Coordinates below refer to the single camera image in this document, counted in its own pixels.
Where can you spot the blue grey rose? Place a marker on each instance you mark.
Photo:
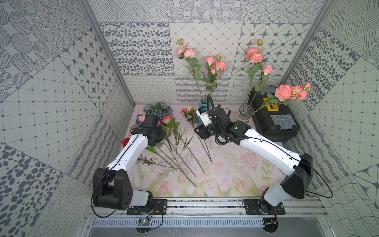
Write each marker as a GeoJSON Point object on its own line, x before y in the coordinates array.
{"type": "Point", "coordinates": [159, 109]}

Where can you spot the pink flower bunch on table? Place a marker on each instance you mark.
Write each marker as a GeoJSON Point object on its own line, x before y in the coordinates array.
{"type": "Point", "coordinates": [175, 136]}

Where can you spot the large pink peony spray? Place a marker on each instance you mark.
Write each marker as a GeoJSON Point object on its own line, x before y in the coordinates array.
{"type": "Point", "coordinates": [255, 57]}

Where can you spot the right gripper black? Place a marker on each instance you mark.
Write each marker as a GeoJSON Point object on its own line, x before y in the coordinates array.
{"type": "Point", "coordinates": [203, 130]}

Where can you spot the clear glass vase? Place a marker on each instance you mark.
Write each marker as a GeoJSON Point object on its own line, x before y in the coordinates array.
{"type": "Point", "coordinates": [245, 113]}

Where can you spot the black toolbox yellow label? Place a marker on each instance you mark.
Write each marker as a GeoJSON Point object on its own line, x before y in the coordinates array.
{"type": "Point", "coordinates": [277, 123]}

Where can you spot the tall blue ceramic vase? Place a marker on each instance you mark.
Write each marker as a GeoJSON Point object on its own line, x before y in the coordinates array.
{"type": "Point", "coordinates": [202, 103]}

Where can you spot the pink rose single stem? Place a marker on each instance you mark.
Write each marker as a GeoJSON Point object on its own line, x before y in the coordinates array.
{"type": "Point", "coordinates": [210, 78]}

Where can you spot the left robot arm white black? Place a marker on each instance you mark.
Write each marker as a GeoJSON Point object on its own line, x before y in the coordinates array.
{"type": "Point", "coordinates": [112, 187]}

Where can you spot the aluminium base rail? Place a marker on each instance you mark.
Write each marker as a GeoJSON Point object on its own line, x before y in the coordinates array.
{"type": "Point", "coordinates": [235, 207]}

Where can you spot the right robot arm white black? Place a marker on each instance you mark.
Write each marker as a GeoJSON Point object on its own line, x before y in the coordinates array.
{"type": "Point", "coordinates": [298, 169]}

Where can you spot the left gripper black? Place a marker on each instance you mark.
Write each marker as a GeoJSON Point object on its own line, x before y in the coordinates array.
{"type": "Point", "coordinates": [151, 119]}

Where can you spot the peach rosebud stem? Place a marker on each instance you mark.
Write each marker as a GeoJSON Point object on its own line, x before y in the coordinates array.
{"type": "Point", "coordinates": [190, 109]}

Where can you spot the red carnation stem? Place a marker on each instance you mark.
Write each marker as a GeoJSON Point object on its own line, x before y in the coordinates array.
{"type": "Point", "coordinates": [125, 142]}

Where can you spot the pink carnation spray stem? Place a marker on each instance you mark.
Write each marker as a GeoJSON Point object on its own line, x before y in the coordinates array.
{"type": "Point", "coordinates": [183, 52]}

